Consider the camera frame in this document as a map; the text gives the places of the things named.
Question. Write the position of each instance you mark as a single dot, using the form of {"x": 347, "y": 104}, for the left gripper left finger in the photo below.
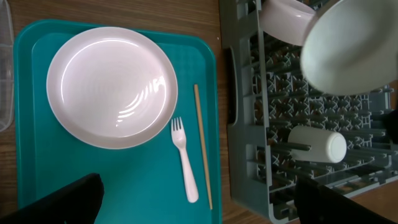
{"x": 77, "y": 202}

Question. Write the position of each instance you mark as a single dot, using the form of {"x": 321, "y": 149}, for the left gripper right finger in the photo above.
{"x": 316, "y": 203}

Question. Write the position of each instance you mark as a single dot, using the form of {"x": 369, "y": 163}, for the white plastic cup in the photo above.
{"x": 326, "y": 146}

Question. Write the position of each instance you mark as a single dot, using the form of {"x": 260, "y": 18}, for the white round plate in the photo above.
{"x": 112, "y": 87}

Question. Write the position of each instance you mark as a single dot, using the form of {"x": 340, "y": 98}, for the white plastic fork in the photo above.
{"x": 179, "y": 139}

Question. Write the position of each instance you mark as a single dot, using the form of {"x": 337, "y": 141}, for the white bowl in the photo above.
{"x": 351, "y": 47}

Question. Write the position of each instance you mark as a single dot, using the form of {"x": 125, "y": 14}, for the wooden chopstick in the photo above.
{"x": 203, "y": 144}

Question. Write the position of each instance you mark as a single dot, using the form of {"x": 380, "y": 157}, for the pink bowl with food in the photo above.
{"x": 286, "y": 20}

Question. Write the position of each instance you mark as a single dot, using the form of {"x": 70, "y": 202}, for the grey plastic dish rack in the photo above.
{"x": 284, "y": 130}

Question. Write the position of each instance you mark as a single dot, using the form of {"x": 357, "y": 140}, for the teal plastic tray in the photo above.
{"x": 143, "y": 184}

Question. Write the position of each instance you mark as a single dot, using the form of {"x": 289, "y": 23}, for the clear plastic bin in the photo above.
{"x": 7, "y": 76}

